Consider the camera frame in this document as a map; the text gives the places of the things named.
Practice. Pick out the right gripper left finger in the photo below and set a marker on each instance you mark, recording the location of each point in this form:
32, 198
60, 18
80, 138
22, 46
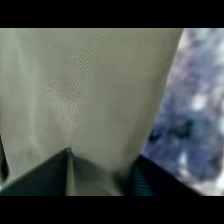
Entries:
43, 180

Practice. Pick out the beige garment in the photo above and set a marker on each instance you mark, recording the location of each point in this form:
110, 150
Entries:
90, 90

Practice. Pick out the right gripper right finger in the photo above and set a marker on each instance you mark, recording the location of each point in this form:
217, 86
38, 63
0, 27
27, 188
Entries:
156, 181

